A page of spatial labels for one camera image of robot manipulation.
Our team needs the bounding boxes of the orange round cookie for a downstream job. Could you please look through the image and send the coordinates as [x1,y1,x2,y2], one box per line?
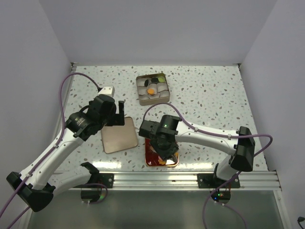
[147,88,156,95]

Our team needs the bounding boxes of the black sandwich cookie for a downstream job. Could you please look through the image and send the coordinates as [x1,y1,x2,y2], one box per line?
[151,77,159,84]
[144,79,150,87]

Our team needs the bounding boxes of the green round cookie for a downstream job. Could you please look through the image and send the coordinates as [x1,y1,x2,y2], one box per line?
[158,77,165,83]

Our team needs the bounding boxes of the metal tongs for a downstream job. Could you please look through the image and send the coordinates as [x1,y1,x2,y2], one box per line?
[145,143,163,162]

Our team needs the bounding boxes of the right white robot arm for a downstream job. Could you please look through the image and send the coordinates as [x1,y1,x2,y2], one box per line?
[139,115,255,188]

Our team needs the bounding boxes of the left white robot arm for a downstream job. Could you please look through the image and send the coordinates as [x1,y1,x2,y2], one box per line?
[6,94,125,212]

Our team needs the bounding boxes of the gold tin lid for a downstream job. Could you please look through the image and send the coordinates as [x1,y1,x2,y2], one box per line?
[101,117,138,154]

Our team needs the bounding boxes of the red rectangular tray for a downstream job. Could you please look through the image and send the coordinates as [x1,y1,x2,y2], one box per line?
[145,139,179,167]

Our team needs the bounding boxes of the gold cookie tin box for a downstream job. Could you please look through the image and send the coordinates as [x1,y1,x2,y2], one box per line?
[136,73,170,106]

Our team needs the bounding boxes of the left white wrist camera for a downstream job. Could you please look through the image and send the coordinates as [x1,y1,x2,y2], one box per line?
[98,86,115,97]

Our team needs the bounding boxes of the right black base bracket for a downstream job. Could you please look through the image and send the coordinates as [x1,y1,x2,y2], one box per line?
[197,173,241,188]

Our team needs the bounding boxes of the black base bracket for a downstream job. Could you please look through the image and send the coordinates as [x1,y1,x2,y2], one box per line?
[197,173,241,188]
[97,173,114,188]

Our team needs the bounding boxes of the left black base bracket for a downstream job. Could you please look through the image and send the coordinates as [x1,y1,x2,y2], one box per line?
[97,173,114,188]

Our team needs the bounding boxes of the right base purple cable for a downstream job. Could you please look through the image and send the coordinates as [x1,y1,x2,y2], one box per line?
[202,174,247,229]

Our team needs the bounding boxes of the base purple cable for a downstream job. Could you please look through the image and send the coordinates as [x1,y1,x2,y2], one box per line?
[81,182,109,205]
[202,174,247,229]

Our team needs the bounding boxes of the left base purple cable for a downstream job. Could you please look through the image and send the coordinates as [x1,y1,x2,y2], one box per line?
[81,182,109,205]

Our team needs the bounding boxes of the aluminium frame rail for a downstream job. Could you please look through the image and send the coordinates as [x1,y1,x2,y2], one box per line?
[100,171,281,191]

